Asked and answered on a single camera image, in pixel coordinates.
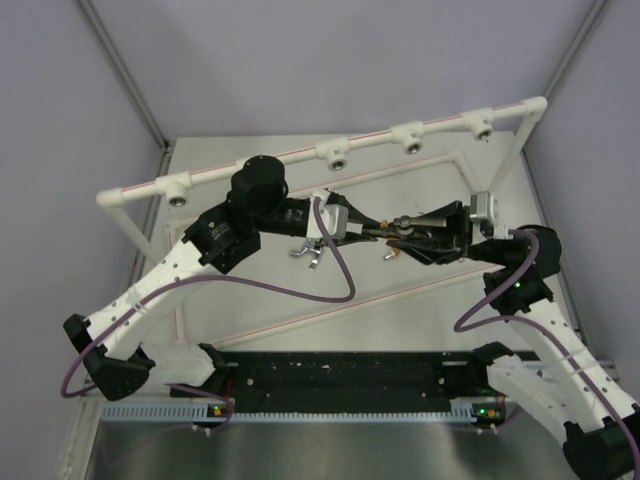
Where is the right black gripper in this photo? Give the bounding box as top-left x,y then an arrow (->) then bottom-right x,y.
387,203 -> 508,267

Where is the dark grey faucet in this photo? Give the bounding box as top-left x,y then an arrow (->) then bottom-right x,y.
362,217 -> 415,239

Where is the white PVC pipe frame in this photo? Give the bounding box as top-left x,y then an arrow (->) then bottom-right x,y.
95,95 -> 550,346

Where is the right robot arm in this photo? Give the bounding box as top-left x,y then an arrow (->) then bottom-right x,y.
382,192 -> 639,479

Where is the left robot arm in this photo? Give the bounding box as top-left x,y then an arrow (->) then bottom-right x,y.
63,155 -> 380,401

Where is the chrome silver faucet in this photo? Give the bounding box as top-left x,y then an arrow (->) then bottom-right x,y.
289,238 -> 325,271

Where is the orange gold faucet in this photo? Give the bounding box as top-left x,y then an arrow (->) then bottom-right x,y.
383,247 -> 403,261

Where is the white work board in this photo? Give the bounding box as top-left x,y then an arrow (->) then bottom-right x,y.
145,132 -> 522,351

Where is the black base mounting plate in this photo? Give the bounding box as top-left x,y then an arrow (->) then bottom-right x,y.
198,352 -> 498,414

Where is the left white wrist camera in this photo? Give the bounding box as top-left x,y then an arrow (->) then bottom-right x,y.
307,190 -> 348,240

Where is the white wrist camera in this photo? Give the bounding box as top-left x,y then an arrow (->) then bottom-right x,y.
307,190 -> 348,240
469,191 -> 498,224

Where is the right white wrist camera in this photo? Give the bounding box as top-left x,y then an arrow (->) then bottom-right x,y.
469,191 -> 498,224

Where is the grey slotted cable duct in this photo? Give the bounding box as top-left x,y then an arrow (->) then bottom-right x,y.
100,399 -> 478,424

